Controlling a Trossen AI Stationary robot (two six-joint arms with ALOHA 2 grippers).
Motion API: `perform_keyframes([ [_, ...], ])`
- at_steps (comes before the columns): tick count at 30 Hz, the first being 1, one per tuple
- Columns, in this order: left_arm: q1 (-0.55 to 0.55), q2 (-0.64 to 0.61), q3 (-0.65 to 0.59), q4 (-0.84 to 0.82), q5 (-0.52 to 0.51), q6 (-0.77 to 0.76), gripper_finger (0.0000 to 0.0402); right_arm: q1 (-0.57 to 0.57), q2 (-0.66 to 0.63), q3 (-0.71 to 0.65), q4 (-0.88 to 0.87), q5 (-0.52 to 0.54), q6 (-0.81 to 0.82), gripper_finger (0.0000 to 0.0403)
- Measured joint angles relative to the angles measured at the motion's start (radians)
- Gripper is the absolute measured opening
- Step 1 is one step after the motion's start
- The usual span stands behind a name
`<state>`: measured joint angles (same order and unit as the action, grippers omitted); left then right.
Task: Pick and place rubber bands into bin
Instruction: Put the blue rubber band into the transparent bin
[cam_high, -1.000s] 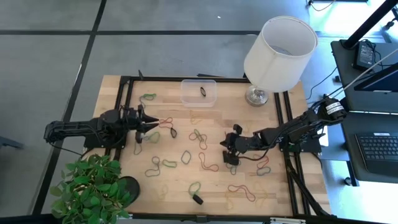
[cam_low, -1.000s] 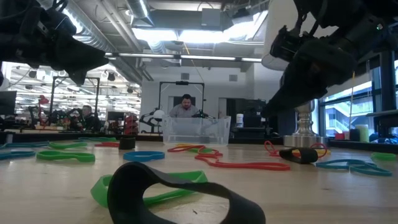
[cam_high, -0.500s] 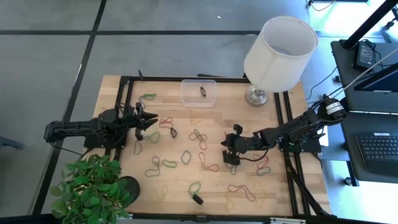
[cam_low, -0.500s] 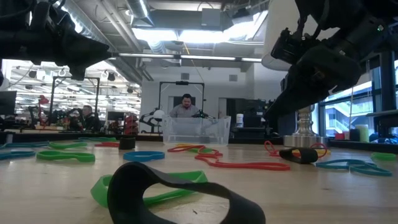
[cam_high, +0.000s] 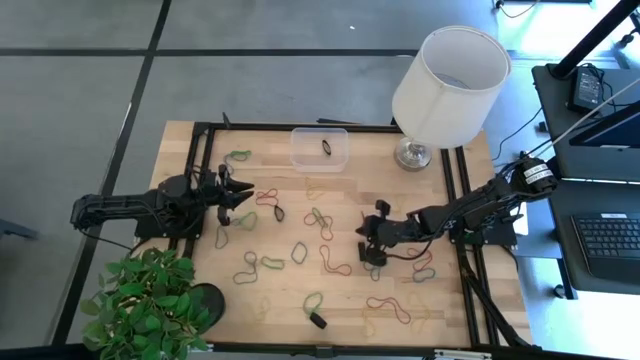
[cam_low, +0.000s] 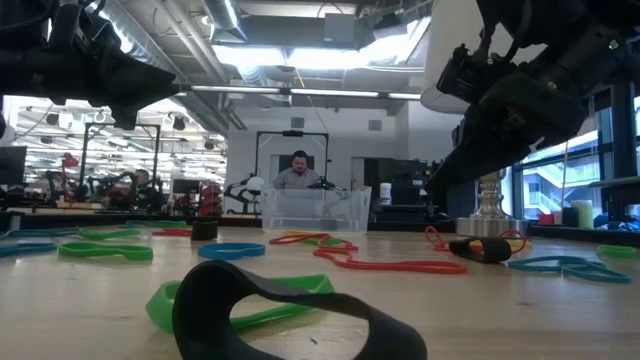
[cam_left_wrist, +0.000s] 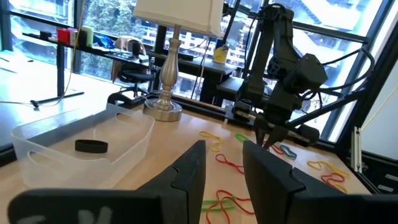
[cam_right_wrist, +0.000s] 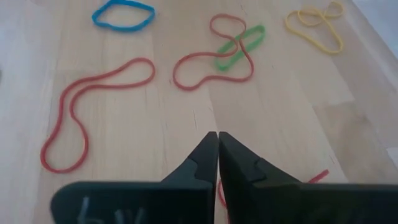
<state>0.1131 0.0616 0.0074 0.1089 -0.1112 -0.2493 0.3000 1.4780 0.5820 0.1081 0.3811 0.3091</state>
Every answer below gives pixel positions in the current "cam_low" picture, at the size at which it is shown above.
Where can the red stacked equipment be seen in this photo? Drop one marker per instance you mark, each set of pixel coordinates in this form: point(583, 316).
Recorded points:
point(211, 200)

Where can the yellow rubber band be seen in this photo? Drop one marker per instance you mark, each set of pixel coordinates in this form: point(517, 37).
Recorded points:
point(295, 233)
point(525, 245)

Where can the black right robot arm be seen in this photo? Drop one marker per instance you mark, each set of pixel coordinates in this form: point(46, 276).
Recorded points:
point(550, 15)

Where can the black monitor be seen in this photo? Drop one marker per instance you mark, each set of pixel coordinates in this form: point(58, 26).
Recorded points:
point(12, 165)

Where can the silver ventilation duct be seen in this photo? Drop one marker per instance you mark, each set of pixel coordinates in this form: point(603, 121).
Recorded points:
point(150, 50)

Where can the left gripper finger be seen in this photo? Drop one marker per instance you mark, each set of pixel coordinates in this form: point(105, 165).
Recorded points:
point(145, 85)
point(125, 116)

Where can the black camera rig frame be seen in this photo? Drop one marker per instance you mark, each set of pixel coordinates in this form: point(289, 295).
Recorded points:
point(292, 133)
point(147, 125)

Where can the white shade table lamp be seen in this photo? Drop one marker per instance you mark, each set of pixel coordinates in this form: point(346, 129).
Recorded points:
point(450, 50)

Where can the black side desk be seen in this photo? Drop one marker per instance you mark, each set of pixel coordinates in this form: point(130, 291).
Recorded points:
point(620, 200)

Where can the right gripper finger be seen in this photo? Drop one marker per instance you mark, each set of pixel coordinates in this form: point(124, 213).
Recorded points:
point(510, 135)

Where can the grey ceiling box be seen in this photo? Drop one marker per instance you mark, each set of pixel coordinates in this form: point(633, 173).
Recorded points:
point(340, 27)

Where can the white canister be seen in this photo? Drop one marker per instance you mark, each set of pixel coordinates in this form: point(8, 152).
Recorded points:
point(385, 195)

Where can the wide black rubber band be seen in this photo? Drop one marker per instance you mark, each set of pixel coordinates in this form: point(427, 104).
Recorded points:
point(500, 250)
point(205, 231)
point(200, 310)

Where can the green cup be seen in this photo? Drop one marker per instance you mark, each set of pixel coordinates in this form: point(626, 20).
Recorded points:
point(582, 215)

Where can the blue rubber band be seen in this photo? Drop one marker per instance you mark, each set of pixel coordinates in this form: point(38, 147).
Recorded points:
point(202, 251)
point(70, 235)
point(50, 247)
point(515, 265)

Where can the black cup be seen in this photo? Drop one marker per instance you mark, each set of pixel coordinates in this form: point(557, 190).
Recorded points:
point(570, 218)

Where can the clear plastic bin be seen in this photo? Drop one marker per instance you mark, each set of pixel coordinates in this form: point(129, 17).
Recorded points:
point(315, 215)

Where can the black cabinet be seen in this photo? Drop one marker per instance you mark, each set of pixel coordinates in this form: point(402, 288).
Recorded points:
point(400, 175)

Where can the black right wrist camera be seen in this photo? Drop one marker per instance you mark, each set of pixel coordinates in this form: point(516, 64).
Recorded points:
point(467, 75)

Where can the green rubber band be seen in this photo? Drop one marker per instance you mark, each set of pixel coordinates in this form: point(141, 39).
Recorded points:
point(312, 242)
point(165, 224)
point(82, 233)
point(159, 305)
point(142, 254)
point(617, 252)

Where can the red rubber band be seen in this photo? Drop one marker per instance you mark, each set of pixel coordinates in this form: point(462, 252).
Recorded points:
point(428, 235)
point(175, 233)
point(425, 267)
point(276, 241)

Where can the long ceiling light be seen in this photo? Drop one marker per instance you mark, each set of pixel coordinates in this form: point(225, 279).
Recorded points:
point(330, 93)

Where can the red box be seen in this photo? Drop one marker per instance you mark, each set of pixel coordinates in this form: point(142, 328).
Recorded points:
point(546, 219)

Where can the person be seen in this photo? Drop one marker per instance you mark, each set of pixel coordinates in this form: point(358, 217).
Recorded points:
point(296, 177)
point(141, 180)

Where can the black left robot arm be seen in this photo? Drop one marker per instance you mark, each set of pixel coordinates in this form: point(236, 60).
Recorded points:
point(20, 25)

